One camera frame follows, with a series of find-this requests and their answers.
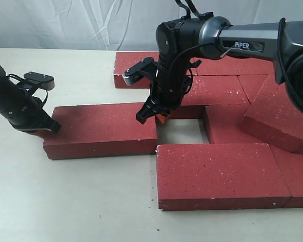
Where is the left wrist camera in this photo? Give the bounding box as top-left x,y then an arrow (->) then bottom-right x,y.
23,72 -> 55,91

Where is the angled red brick under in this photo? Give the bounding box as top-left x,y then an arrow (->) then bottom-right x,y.
238,75 -> 267,103

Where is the white backdrop curtain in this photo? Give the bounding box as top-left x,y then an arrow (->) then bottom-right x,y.
0,0 -> 303,51

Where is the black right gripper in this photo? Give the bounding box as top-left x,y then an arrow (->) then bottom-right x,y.
136,59 -> 202,125

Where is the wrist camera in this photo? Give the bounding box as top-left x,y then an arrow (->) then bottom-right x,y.
23,72 -> 55,91
122,57 -> 157,86

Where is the right robot arm Piper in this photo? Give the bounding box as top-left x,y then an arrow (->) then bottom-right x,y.
136,1 -> 303,123

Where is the red brick with white chip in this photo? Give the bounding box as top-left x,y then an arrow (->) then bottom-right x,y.
169,76 -> 249,119

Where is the front large red brick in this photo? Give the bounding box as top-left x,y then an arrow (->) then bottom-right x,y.
156,143 -> 291,211

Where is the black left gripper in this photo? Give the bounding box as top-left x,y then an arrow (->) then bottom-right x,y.
5,97 -> 62,139

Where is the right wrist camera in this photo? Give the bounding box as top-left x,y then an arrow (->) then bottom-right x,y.
122,57 -> 157,86

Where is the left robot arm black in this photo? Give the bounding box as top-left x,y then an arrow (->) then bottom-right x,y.
0,65 -> 61,136

